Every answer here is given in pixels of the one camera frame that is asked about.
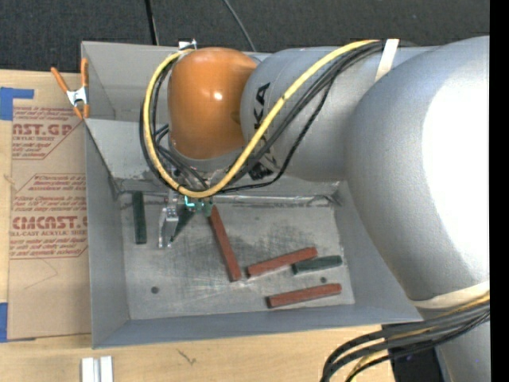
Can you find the dark green flat block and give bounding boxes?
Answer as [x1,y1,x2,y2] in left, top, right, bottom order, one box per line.
[131,191,149,246]
[291,255,344,276]

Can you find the brown cardboard board red print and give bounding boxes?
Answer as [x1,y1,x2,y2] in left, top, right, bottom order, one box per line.
[0,68,93,344]

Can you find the grey metal bin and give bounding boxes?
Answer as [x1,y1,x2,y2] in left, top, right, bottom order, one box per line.
[80,41,425,350]

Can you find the red-brown flat block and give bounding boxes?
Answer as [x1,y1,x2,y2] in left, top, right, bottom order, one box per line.
[246,246,319,279]
[208,205,243,283]
[265,283,344,310]

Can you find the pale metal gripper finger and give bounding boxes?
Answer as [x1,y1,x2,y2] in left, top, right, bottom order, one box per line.
[158,206,180,250]
[170,209,196,244]

